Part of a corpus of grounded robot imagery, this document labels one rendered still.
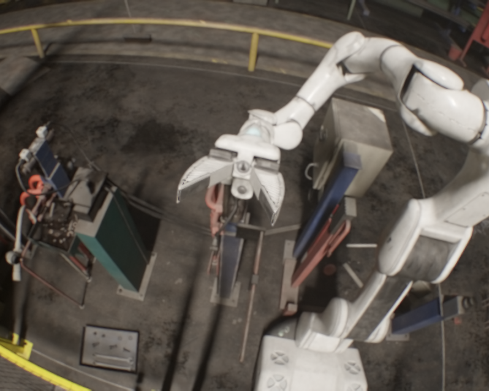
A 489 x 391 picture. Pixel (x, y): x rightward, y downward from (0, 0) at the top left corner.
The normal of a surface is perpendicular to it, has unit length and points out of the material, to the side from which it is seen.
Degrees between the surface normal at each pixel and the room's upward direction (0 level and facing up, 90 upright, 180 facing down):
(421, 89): 85
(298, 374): 0
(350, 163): 0
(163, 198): 0
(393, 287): 65
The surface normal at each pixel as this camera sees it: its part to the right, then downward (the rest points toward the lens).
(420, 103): -0.97, 0.13
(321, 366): 0.18, -0.83
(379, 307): -0.15, 0.48
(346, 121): 0.09, -0.57
